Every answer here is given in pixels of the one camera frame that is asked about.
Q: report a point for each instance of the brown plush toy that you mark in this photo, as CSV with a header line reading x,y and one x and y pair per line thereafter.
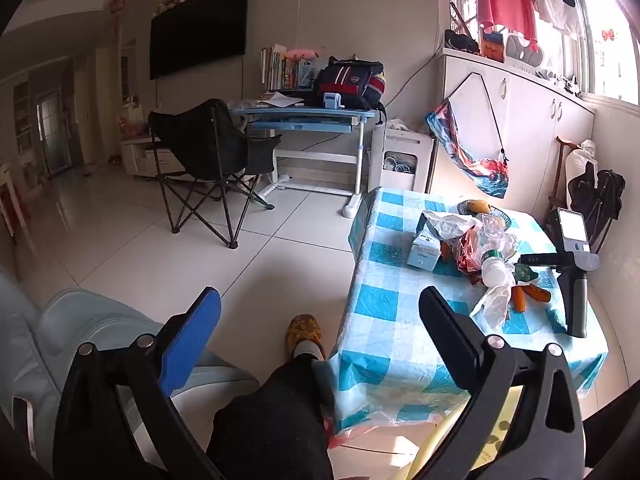
x,y
165,7

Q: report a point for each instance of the light blue carton box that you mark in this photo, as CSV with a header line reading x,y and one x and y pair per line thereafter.
x,y
424,255

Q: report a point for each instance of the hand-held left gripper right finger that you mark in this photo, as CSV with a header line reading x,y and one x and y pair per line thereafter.
x,y
450,332

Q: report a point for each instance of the black folding chair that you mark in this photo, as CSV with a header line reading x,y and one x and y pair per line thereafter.
x,y
200,130

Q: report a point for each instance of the orange box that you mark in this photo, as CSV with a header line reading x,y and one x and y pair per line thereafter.
x,y
494,47

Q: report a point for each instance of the white sack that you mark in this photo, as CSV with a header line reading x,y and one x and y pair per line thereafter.
x,y
580,160

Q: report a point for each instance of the yellow mango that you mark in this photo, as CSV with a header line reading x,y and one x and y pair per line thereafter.
x,y
475,205

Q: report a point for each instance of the row of books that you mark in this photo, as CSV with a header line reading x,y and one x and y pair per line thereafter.
x,y
280,67

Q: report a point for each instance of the blue pencil sharpener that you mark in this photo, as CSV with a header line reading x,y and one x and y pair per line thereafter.
x,y
332,101

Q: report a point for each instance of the white plastic storage stool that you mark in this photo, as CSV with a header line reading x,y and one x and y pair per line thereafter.
x,y
400,145

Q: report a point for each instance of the red bow window sticker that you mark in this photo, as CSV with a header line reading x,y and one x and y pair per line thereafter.
x,y
609,34

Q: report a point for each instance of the pink plush toy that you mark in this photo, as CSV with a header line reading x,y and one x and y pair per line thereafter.
x,y
300,53

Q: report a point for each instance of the white cabinet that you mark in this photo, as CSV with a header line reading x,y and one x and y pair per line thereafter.
x,y
530,120

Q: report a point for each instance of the white crumpled cloth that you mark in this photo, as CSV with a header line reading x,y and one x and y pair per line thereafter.
x,y
402,125

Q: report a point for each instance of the red knot decoration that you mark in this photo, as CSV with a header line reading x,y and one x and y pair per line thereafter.
x,y
119,2

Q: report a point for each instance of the green broccoli toy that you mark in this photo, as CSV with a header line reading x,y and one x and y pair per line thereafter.
x,y
526,274

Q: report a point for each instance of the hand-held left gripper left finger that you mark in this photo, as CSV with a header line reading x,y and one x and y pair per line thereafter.
x,y
192,340

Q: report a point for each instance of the colourful printed bag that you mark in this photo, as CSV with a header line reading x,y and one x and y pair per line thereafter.
x,y
480,170

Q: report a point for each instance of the person's right leg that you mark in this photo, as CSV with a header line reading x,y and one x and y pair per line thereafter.
x,y
615,425

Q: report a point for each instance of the yellow plastic basin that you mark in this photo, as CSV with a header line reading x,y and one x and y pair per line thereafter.
x,y
502,440

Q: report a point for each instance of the white plastic bag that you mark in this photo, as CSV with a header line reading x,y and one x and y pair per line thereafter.
x,y
450,222

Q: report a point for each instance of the white papers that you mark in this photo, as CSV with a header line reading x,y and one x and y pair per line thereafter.
x,y
280,100

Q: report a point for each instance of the white television stand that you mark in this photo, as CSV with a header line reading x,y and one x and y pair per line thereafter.
x,y
145,157

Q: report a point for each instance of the white hanging garment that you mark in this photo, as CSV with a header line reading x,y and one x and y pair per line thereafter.
x,y
560,15

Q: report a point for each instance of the small grey shoes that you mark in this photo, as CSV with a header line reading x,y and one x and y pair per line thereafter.
x,y
560,82

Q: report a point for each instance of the black wall television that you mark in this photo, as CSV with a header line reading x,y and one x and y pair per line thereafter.
x,y
200,30

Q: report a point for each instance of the blue study desk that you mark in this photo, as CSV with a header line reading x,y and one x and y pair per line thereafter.
x,y
300,115

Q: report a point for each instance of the yellow patterned slipper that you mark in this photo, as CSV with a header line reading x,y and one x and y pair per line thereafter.
x,y
302,330

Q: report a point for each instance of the black shoes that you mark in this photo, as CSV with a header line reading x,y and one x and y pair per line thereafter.
x,y
460,42

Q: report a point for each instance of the clear plastic bag with red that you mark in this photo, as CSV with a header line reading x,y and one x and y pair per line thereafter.
x,y
492,269

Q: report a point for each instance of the dark striped backpack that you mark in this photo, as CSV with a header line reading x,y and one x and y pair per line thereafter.
x,y
350,82

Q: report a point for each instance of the red hanging garment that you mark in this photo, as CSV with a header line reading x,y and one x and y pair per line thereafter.
x,y
505,5

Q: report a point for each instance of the pink white gift bag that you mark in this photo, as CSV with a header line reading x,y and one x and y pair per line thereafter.
x,y
135,120

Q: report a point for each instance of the blue checkered tablecloth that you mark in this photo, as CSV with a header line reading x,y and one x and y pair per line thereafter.
x,y
380,310

